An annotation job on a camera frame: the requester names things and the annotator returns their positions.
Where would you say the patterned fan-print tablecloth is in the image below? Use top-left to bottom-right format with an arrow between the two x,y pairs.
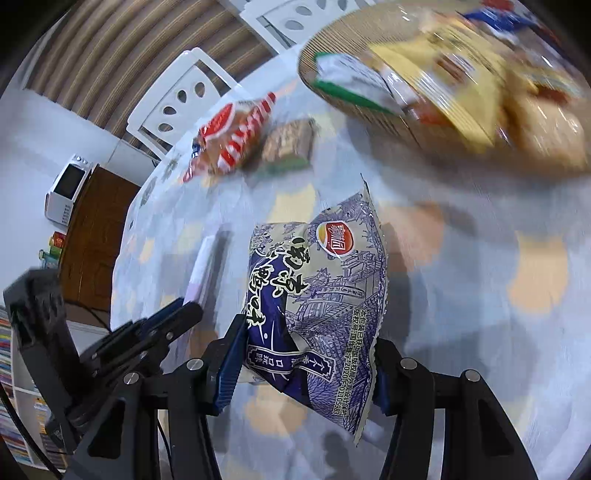
110,50 -> 590,479

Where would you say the lilac flat snack packet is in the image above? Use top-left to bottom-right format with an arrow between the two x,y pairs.
183,233 -> 219,306

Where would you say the green white snack packet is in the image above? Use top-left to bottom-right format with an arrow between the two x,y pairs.
312,52 -> 403,115

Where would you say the blue snack bag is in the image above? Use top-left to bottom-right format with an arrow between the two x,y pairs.
463,6 -> 540,44

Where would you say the right white plastic chair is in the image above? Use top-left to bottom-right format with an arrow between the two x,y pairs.
239,0 -> 376,53

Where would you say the gold ribbed glass bowl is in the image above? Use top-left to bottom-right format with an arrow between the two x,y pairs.
298,1 -> 590,178

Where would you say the purple white chips bag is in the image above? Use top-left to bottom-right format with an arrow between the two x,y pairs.
243,187 -> 388,438

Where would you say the white microwave oven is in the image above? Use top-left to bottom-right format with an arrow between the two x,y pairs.
44,155 -> 96,227

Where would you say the left white plastic chair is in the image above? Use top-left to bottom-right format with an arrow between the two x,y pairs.
126,47 -> 238,159

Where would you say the brown wooden cabinet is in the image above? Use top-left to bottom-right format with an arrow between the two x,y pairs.
58,166 -> 139,312

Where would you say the red orange bread bag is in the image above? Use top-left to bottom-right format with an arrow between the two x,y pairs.
182,92 -> 276,183

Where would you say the yellow nut snack packet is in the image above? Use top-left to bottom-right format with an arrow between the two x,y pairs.
368,18 -> 514,156

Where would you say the white plastic chair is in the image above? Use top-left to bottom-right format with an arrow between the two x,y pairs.
239,0 -> 376,53
126,47 -> 238,159

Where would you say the brown green biscuit packet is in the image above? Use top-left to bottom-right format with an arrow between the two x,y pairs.
260,118 -> 317,173

